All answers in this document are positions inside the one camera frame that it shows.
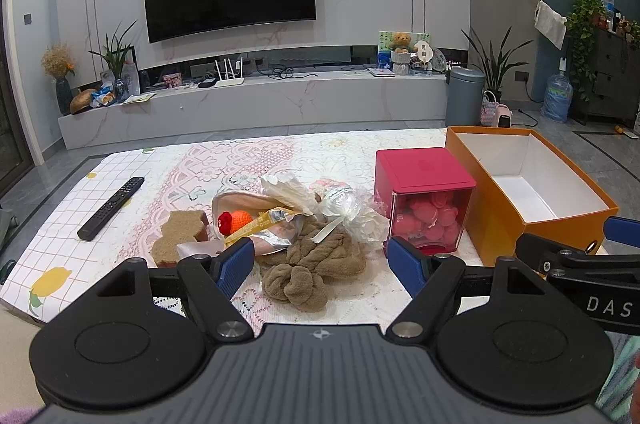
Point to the black remote control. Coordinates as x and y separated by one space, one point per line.
93 226

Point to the brown twisted towel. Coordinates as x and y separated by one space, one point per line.
298 274

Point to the pink space heater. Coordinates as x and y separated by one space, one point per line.
493 113

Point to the white mesh cloth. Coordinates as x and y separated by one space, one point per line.
352 210

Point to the white hanging cloth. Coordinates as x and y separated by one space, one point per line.
550 24

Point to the green plant in glass vase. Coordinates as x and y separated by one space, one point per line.
114 54

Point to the dark vase with dried flowers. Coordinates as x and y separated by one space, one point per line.
58 63

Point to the blue water jug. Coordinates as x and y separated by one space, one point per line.
558 95

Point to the teddy bear on stand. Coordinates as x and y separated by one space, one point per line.
400 53

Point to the patterned tablecloth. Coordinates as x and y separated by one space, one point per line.
56 267

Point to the grey trash bin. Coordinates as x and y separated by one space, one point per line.
464 96

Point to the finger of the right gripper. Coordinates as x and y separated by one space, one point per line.
544 255
622 230

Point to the yellow snack packet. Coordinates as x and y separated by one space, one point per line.
263 221

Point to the marble tv console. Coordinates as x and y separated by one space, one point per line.
262 102

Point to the orange cardboard box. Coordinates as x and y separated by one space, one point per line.
524 184

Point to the red storage cube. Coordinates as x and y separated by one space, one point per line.
425 194

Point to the brown bear-shaped loofah sponge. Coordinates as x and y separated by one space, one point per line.
182 226

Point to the potted long-leaf plant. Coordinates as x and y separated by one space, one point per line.
495 63

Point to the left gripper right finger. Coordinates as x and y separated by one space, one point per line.
433 285

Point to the dark cabinet with plants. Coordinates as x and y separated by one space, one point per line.
603 64

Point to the white wifi router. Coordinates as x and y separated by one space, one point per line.
229 73

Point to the orange crochet fruit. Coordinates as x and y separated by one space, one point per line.
231 221

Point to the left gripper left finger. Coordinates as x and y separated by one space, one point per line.
210 284

